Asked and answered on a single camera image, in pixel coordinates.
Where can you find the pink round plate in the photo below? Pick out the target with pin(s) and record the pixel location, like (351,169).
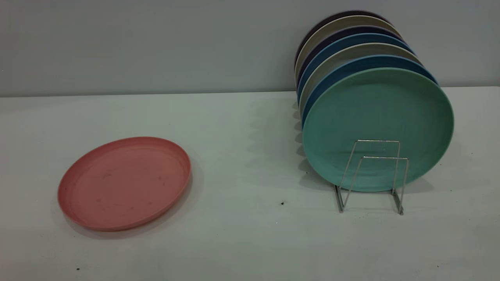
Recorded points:
(125,183)

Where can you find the blue round plate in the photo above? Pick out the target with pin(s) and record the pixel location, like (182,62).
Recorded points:
(343,42)
(351,65)

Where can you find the green round plate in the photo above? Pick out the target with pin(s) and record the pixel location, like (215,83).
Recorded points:
(375,113)

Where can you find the beige round plate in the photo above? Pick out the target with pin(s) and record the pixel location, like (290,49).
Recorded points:
(340,24)
(343,53)

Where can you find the dark purple round plate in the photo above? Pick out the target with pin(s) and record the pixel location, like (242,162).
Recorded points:
(343,32)
(332,18)

